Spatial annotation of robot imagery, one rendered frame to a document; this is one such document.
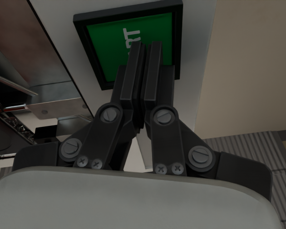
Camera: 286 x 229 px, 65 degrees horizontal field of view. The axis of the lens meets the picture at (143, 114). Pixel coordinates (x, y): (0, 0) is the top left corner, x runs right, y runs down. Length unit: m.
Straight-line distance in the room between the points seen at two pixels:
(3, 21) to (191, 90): 0.18
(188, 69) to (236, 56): 1.50
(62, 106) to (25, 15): 0.10
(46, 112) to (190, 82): 0.18
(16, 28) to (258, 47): 1.54
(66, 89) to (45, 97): 0.03
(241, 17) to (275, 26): 0.24
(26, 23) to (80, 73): 0.10
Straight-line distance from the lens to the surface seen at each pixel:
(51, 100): 0.28
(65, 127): 0.35
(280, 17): 1.58
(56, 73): 0.28
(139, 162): 0.31
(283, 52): 1.81
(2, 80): 0.28
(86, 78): 0.16
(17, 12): 0.24
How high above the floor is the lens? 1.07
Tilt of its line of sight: 33 degrees down
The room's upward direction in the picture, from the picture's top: 174 degrees clockwise
